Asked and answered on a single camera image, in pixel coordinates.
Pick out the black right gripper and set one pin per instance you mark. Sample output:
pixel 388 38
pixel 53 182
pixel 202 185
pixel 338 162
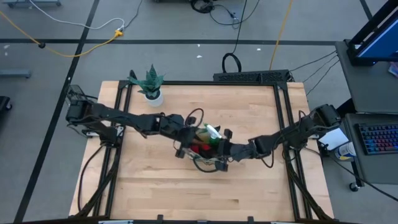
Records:
pixel 239 151

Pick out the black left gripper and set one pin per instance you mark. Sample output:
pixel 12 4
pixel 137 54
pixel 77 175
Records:
pixel 186 137

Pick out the green spray bottle white nozzle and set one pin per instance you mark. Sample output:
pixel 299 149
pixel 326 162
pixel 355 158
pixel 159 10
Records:
pixel 213 135

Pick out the cream canvas bag green trim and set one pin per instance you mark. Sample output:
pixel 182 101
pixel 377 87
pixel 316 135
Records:
pixel 203 163

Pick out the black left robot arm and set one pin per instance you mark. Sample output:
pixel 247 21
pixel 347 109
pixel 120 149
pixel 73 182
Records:
pixel 124 118

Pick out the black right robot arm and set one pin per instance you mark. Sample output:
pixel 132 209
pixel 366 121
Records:
pixel 298 132

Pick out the snake plant in white pot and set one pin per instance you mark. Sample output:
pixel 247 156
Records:
pixel 150 87

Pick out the white paper sheet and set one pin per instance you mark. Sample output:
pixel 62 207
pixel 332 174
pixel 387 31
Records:
pixel 334 138

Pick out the white blue yellow can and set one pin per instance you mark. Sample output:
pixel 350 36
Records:
pixel 345 151

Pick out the backlit rainbow keyboard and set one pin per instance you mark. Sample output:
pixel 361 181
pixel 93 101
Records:
pixel 381 138

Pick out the grey keyboard desk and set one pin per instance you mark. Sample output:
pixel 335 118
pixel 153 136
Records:
pixel 382 168

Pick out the black monitor blue screen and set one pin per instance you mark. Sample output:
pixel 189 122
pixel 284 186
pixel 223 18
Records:
pixel 377 40

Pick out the black aluminium table frame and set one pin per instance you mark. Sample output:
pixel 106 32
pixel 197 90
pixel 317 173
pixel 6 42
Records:
pixel 202 83

